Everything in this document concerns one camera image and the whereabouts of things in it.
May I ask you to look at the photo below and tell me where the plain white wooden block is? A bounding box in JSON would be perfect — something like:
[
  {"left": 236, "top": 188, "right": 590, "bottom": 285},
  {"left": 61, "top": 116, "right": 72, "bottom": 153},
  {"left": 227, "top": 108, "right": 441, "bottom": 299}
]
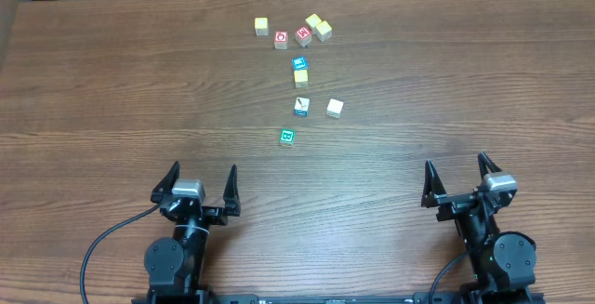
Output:
[{"left": 326, "top": 99, "right": 344, "bottom": 118}]

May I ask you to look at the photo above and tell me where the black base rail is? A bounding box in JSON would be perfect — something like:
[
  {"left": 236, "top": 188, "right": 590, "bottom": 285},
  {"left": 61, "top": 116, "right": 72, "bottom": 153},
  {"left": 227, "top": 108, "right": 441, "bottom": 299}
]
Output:
[{"left": 130, "top": 292, "right": 547, "bottom": 304}]

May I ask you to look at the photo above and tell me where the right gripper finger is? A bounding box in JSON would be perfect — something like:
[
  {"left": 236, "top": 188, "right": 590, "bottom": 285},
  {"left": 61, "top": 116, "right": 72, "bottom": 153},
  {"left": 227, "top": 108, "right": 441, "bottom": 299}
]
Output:
[
  {"left": 421, "top": 160, "right": 447, "bottom": 208},
  {"left": 477, "top": 152, "right": 502, "bottom": 178}
]

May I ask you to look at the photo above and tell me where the green letter block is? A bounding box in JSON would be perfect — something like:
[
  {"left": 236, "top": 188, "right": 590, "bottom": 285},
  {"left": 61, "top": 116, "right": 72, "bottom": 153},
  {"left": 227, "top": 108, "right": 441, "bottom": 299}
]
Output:
[{"left": 279, "top": 129, "right": 296, "bottom": 146}]

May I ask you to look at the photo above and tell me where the red block with circle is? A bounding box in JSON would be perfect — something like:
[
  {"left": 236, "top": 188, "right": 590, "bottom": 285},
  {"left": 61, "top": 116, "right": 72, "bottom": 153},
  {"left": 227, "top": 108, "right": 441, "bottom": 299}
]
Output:
[{"left": 273, "top": 31, "right": 288, "bottom": 50}]

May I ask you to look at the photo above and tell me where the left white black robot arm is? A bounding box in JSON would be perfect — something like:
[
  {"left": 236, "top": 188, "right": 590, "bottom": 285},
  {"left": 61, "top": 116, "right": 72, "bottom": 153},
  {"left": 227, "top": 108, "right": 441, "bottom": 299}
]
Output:
[{"left": 144, "top": 162, "right": 241, "bottom": 304}]

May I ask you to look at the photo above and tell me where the yellow block behind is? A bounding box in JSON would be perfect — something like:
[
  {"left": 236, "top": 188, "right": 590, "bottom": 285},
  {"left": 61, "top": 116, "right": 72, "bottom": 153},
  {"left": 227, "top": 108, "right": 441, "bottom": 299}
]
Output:
[{"left": 305, "top": 14, "right": 322, "bottom": 33}]

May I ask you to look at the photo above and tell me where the yellow block far right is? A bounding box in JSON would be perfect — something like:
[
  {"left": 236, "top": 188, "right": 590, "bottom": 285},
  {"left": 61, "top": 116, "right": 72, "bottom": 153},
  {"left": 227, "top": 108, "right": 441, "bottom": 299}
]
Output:
[{"left": 315, "top": 20, "right": 333, "bottom": 42}]

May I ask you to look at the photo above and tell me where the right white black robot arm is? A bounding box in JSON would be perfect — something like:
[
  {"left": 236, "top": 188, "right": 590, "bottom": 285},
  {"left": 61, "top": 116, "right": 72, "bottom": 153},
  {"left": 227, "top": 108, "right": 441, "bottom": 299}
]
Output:
[{"left": 421, "top": 152, "right": 544, "bottom": 304}]

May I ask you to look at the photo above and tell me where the red block letter E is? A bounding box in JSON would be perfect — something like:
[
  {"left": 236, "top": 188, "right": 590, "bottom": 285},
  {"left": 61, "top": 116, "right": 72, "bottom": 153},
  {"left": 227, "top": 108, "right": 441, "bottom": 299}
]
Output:
[{"left": 295, "top": 26, "right": 312, "bottom": 47}]

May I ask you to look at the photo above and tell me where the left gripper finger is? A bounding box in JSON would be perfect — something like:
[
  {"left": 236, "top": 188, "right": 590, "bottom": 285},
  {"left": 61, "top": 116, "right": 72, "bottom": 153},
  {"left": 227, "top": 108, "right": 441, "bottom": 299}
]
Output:
[
  {"left": 150, "top": 161, "right": 180, "bottom": 204},
  {"left": 223, "top": 165, "right": 241, "bottom": 217}
]

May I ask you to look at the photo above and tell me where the white blue picture block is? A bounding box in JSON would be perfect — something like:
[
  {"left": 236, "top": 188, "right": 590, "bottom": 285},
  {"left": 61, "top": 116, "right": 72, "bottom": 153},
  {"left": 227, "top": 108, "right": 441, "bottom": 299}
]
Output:
[{"left": 294, "top": 98, "right": 310, "bottom": 117}]

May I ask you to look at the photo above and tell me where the yellow block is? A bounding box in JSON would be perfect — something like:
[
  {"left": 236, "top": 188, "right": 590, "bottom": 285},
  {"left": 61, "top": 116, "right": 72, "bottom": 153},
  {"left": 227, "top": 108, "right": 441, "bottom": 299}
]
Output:
[
  {"left": 294, "top": 70, "right": 309, "bottom": 88},
  {"left": 305, "top": 14, "right": 322, "bottom": 33},
  {"left": 315, "top": 20, "right": 333, "bottom": 42},
  {"left": 254, "top": 18, "right": 269, "bottom": 36}
]

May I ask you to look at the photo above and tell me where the far left yellow block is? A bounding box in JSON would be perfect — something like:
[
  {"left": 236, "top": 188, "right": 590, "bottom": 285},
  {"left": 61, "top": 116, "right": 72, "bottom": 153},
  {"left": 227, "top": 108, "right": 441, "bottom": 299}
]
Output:
[{"left": 254, "top": 18, "right": 269, "bottom": 36}]

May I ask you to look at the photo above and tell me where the yellow block centre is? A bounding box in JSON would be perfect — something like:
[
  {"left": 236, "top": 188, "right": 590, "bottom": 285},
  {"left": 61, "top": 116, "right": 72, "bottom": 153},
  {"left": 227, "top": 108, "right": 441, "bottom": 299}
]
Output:
[{"left": 294, "top": 70, "right": 309, "bottom": 88}]

